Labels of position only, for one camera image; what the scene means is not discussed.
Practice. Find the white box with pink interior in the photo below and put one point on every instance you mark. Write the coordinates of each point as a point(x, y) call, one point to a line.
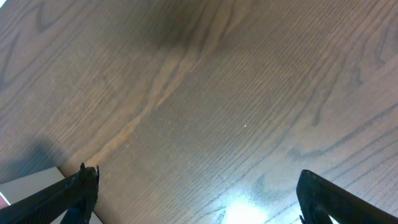
point(19, 189)

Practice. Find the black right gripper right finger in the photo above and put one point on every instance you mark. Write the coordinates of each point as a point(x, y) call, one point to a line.
point(322, 202)

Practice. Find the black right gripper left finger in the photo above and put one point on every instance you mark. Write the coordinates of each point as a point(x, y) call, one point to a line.
point(74, 197)

